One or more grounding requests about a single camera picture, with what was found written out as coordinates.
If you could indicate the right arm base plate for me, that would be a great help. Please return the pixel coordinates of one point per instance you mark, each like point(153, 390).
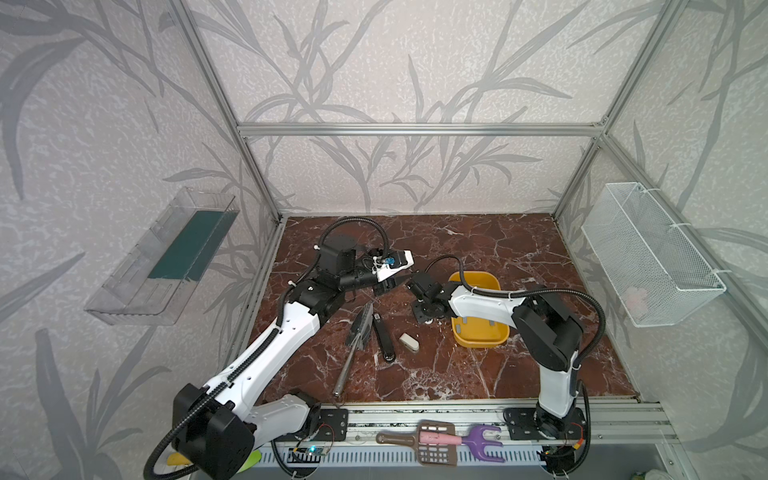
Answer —
point(536, 424)

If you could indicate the green yellow scoop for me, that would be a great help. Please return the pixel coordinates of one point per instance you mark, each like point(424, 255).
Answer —
point(177, 460)

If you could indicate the clear plastic wall bin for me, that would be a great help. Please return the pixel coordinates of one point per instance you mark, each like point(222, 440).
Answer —
point(152, 285)

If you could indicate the small circuit board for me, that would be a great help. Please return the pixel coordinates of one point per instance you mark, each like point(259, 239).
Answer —
point(312, 454)

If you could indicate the yellow plastic tray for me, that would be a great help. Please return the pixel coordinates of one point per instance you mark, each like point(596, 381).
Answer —
point(479, 333)

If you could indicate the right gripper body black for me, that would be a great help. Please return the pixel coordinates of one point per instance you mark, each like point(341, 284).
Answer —
point(421, 294)

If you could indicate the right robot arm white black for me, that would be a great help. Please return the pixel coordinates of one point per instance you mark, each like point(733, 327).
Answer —
point(549, 329)

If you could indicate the brown slotted spatula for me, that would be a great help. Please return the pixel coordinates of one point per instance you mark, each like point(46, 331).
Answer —
point(426, 455)

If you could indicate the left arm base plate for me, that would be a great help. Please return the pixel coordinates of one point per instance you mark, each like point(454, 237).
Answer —
point(325, 425)

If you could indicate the white wire mesh basket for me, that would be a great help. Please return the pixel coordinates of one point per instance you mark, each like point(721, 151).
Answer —
point(658, 274)

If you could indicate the pink handle tool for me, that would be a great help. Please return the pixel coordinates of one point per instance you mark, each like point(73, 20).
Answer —
point(436, 438)

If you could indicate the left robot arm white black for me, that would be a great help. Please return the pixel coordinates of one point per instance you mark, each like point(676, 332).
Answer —
point(218, 425)

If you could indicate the purple plastic fork tool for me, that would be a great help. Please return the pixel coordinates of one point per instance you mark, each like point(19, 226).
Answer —
point(477, 442)

